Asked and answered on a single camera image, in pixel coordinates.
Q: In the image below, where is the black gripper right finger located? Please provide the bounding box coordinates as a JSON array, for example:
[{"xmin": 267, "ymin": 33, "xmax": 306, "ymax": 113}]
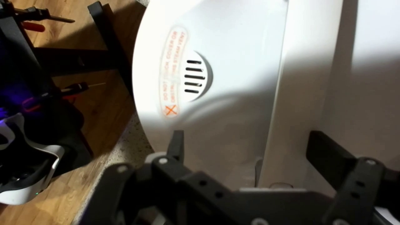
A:
[{"xmin": 306, "ymin": 130, "xmax": 356, "ymax": 190}]

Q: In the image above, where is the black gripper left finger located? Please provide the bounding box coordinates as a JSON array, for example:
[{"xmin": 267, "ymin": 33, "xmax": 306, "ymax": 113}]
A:
[{"xmin": 167, "ymin": 130, "xmax": 183, "ymax": 162}]

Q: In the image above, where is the white rice cooker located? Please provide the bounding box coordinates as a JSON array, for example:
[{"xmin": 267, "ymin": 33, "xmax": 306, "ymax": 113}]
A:
[{"xmin": 132, "ymin": 0, "xmax": 400, "ymax": 193}]

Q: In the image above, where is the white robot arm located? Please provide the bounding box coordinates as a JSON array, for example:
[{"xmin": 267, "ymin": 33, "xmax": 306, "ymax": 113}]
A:
[{"xmin": 1, "ymin": 18, "xmax": 284, "ymax": 205}]

